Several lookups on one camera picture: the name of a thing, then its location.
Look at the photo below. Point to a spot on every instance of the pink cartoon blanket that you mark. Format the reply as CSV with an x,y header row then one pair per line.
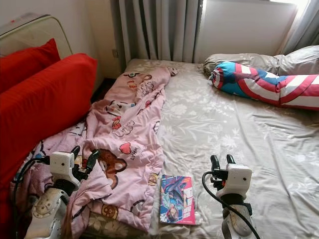
x,y
124,124

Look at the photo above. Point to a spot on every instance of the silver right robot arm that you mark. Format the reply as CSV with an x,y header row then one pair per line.
x,y
237,224

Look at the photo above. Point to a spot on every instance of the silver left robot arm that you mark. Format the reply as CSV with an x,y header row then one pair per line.
x,y
47,211

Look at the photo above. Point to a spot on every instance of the beige floral bed sheet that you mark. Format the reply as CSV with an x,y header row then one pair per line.
x,y
234,129

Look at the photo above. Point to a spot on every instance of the anime comic book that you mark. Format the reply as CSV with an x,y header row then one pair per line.
x,y
177,199

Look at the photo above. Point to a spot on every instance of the large red cushion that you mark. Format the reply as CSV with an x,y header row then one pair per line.
x,y
40,114

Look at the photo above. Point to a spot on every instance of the red white blue bolster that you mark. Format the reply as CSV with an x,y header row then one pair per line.
x,y
254,82

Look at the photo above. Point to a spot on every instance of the small red pillow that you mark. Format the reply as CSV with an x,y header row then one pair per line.
x,y
25,64

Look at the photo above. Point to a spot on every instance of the green white quilted mattress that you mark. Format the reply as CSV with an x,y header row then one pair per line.
x,y
40,35

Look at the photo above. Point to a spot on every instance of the bunched beige floral pillow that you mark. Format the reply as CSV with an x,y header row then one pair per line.
x,y
301,60

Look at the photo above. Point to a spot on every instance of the grey curtain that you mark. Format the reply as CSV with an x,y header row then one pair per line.
x,y
159,30
306,32

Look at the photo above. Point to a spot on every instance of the bright window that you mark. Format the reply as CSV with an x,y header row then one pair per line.
x,y
286,3

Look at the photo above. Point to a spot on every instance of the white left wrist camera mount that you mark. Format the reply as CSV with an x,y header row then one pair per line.
x,y
62,164

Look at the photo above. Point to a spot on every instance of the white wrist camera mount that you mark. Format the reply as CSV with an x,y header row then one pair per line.
x,y
62,164
239,179

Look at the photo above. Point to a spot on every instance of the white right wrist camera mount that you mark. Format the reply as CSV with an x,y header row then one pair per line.
x,y
239,179

